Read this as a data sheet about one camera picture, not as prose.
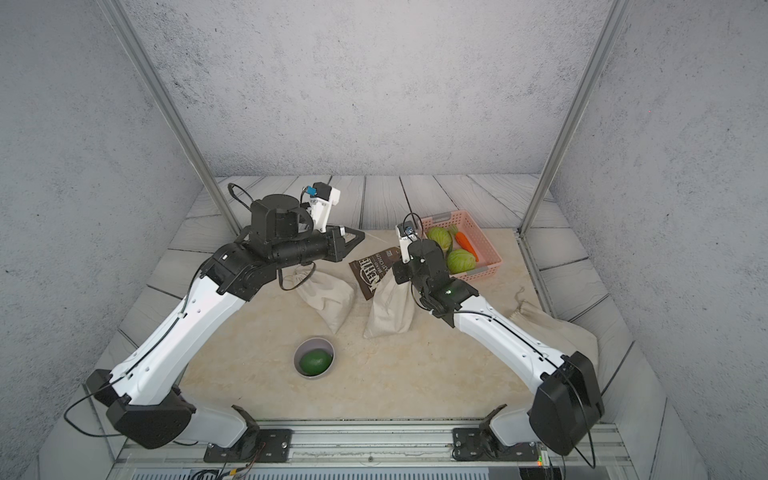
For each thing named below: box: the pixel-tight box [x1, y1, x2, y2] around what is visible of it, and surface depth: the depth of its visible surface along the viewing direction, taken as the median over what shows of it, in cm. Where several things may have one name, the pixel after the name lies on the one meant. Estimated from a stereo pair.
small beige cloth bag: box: [282, 264, 354, 334], surface depth 93 cm
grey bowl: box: [292, 337, 336, 379], surface depth 84 cm
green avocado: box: [299, 348, 333, 376], surface depth 84 cm
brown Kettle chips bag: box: [349, 246, 401, 300], surface depth 108 cm
